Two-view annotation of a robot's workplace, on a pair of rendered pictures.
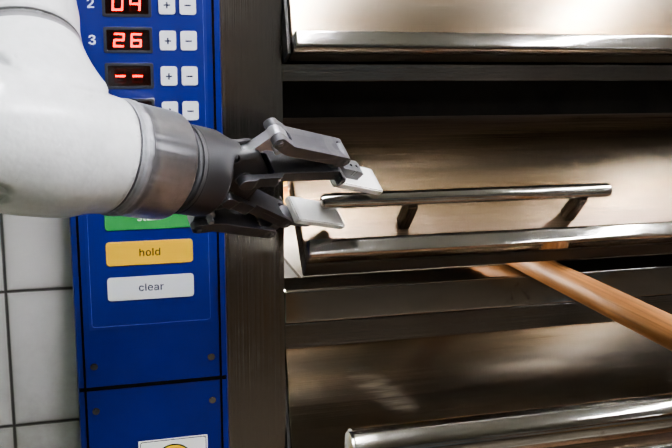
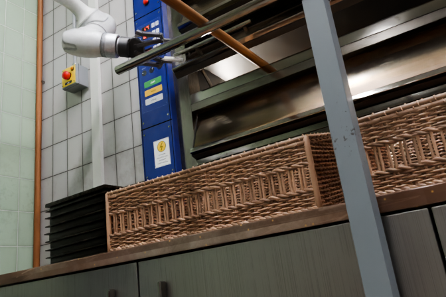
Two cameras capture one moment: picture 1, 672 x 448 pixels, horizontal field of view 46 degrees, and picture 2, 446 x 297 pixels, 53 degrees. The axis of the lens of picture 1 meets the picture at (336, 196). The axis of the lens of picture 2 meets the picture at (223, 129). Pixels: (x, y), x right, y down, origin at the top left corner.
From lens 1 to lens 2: 1.48 m
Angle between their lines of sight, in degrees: 52
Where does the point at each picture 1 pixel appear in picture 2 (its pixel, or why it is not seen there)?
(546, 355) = (278, 94)
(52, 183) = (81, 43)
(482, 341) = (256, 97)
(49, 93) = (82, 29)
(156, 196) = (106, 46)
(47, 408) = (139, 141)
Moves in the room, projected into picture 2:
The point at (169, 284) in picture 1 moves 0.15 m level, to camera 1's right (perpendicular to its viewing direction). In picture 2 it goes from (157, 97) to (181, 82)
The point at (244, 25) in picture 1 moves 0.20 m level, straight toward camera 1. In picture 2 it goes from (174, 31) to (135, 12)
